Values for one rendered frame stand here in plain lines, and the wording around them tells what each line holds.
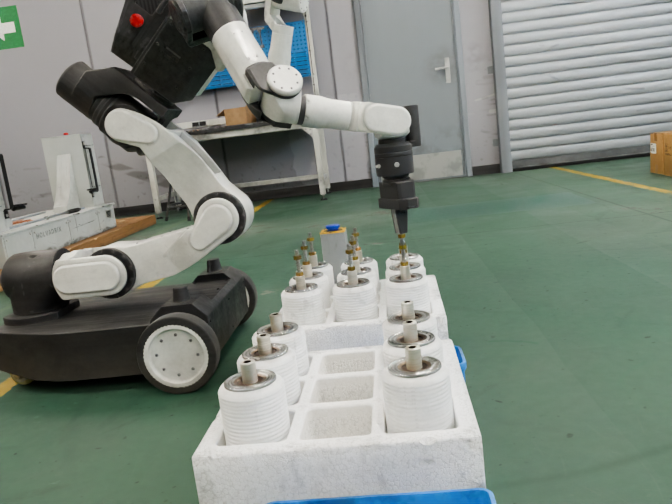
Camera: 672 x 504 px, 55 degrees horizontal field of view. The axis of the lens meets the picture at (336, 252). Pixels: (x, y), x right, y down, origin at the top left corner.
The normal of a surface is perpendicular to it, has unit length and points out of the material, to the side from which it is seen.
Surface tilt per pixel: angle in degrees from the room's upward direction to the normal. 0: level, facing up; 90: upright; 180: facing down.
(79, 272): 90
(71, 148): 90
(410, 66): 90
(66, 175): 66
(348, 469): 90
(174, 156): 113
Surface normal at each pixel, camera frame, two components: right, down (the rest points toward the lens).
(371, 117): 0.22, 0.15
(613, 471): -0.12, -0.98
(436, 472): -0.07, 0.19
